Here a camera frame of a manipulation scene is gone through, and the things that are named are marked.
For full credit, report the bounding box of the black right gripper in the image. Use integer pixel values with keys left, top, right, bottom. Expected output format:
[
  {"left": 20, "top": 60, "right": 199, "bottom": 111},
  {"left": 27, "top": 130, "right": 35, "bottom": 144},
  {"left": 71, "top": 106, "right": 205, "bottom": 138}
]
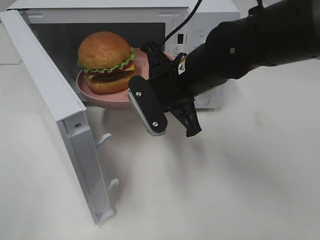
[{"left": 128, "top": 58, "right": 202, "bottom": 138}]

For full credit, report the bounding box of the white round door button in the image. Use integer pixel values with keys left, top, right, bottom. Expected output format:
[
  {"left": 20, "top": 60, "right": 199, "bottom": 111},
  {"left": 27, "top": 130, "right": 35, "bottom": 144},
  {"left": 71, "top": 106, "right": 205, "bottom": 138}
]
[{"left": 195, "top": 93, "right": 211, "bottom": 106}]

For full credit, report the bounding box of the burger with lettuce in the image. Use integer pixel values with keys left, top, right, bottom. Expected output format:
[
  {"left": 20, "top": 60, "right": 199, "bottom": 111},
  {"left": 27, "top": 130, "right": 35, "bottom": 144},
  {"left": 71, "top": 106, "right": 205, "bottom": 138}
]
[{"left": 77, "top": 31, "right": 137, "bottom": 94}]

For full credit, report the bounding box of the white microwave door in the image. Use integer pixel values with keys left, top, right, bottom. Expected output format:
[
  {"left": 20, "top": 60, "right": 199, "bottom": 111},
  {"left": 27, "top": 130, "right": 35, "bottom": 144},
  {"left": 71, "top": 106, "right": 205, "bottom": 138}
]
[{"left": 0, "top": 10, "right": 119, "bottom": 225}]

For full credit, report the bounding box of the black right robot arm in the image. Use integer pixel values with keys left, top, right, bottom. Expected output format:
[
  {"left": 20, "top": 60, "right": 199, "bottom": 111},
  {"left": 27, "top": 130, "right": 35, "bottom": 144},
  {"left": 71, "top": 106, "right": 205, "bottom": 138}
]
[{"left": 128, "top": 0, "right": 320, "bottom": 137}]

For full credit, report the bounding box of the white warning label sticker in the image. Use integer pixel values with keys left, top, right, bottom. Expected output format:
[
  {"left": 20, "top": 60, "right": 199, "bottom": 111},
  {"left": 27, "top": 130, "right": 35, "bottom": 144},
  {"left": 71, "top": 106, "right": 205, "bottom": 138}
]
[{"left": 167, "top": 44, "right": 186, "bottom": 58}]

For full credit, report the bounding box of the white microwave oven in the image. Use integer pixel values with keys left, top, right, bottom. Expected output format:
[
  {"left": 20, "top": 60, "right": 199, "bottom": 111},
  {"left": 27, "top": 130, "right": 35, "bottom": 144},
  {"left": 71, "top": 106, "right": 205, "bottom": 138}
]
[{"left": 6, "top": 0, "right": 242, "bottom": 111}]

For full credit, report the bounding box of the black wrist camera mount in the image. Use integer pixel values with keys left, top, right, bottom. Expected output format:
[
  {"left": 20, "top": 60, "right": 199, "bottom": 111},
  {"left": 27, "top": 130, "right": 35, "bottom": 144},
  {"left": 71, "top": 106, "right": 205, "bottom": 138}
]
[{"left": 140, "top": 41, "right": 172, "bottom": 79}]

